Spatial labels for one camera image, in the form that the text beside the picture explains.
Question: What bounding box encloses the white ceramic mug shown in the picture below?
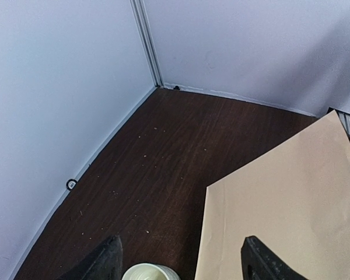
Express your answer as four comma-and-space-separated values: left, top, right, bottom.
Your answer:
122, 263, 180, 280

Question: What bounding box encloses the aluminium front rail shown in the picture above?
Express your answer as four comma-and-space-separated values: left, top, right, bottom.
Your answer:
327, 107, 350, 136

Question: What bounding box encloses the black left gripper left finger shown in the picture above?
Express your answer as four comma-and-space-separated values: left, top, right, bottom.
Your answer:
58, 235, 123, 280

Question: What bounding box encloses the brown paper bag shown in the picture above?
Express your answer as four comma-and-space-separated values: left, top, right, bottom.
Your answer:
195, 112, 350, 279

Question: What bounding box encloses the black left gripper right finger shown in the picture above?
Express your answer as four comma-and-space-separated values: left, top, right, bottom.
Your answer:
241, 236, 306, 280

